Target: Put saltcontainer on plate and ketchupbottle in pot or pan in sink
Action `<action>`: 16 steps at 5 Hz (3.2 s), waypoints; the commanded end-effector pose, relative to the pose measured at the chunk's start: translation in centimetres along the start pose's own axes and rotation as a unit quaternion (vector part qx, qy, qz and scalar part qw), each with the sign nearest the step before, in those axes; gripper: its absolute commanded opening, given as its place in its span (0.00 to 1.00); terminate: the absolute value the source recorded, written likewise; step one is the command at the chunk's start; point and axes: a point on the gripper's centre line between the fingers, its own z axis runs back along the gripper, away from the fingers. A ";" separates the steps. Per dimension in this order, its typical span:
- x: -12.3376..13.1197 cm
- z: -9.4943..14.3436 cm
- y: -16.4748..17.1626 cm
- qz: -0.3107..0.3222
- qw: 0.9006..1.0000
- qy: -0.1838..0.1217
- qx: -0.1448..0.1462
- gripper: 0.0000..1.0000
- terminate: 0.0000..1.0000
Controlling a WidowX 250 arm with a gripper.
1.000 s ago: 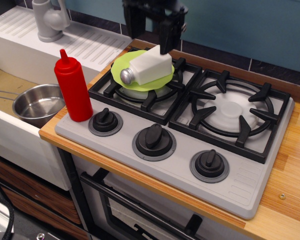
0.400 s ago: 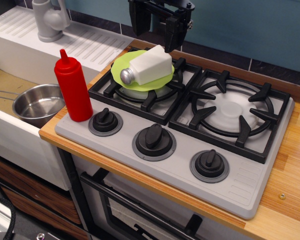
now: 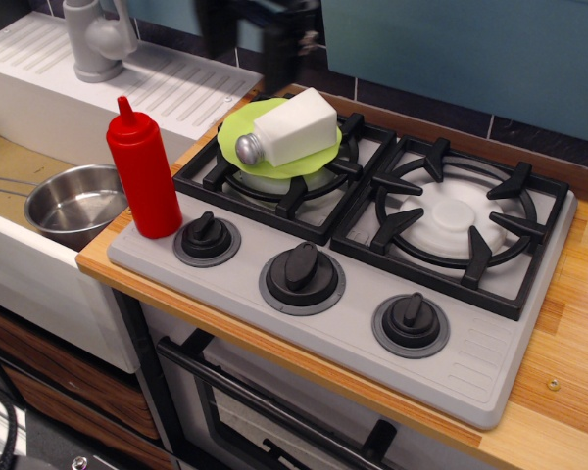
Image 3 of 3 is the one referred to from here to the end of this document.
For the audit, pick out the black stove knob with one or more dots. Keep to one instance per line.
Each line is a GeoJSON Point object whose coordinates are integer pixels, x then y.
{"type": "Point", "coordinates": [206, 241]}
{"type": "Point", "coordinates": [302, 281]}
{"type": "Point", "coordinates": [411, 326]}

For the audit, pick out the black middle stove knob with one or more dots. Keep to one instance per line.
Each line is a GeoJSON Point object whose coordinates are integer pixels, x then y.
{"type": "Point", "coordinates": [302, 281]}

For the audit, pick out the white burner cap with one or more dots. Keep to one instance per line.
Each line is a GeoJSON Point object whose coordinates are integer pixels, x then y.
{"type": "Point", "coordinates": [266, 190]}
{"type": "Point", "coordinates": [450, 209]}

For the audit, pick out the black right stove knob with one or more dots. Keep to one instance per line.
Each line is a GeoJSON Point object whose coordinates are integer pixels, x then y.
{"type": "Point", "coordinates": [411, 326]}

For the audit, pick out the grey toy stove top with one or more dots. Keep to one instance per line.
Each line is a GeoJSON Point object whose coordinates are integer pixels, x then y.
{"type": "Point", "coordinates": [471, 378]}

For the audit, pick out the black left stove knob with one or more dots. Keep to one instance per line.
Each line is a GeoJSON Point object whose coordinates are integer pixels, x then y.
{"type": "Point", "coordinates": [206, 241]}

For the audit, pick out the white salt shaker silver cap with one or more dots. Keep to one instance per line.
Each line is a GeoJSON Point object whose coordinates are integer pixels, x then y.
{"type": "Point", "coordinates": [287, 130]}

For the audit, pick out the white left burner cap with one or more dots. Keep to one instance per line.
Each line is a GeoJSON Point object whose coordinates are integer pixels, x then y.
{"type": "Point", "coordinates": [266, 190]}

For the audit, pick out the light green plastic plate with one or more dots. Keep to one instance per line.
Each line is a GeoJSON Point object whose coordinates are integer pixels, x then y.
{"type": "Point", "coordinates": [304, 164]}

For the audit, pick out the wooden drawer front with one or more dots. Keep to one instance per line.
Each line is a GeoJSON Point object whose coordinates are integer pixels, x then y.
{"type": "Point", "coordinates": [87, 396]}

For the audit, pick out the black burner grate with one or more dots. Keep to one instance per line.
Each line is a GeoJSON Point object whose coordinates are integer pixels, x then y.
{"type": "Point", "coordinates": [306, 206]}
{"type": "Point", "coordinates": [500, 283]}

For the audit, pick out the toy oven door black handle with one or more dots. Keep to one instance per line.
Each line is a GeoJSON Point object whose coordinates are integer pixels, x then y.
{"type": "Point", "coordinates": [189, 357]}

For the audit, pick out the grey toy faucet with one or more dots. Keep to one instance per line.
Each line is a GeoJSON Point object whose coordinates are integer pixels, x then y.
{"type": "Point", "coordinates": [99, 45]}

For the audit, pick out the stainless steel pot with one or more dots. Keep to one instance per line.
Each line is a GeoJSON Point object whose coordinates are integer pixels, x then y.
{"type": "Point", "coordinates": [65, 212]}

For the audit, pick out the white right burner cap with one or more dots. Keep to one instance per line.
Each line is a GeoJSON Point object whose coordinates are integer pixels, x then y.
{"type": "Point", "coordinates": [450, 209]}

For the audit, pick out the black right burner grate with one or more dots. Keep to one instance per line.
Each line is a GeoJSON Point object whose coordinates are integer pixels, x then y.
{"type": "Point", "coordinates": [500, 283]}

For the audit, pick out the white toy sink unit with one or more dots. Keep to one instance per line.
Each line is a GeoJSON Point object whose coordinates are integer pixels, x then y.
{"type": "Point", "coordinates": [49, 119]}

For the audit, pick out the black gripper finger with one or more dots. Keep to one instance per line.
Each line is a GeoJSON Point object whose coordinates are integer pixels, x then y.
{"type": "Point", "coordinates": [219, 27]}
{"type": "Point", "coordinates": [287, 39]}

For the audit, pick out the red ketchup squeeze bottle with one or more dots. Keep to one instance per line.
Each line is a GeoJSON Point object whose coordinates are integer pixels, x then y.
{"type": "Point", "coordinates": [138, 151]}

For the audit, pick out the black left burner grate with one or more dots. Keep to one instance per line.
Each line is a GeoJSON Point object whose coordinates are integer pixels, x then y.
{"type": "Point", "coordinates": [306, 206]}

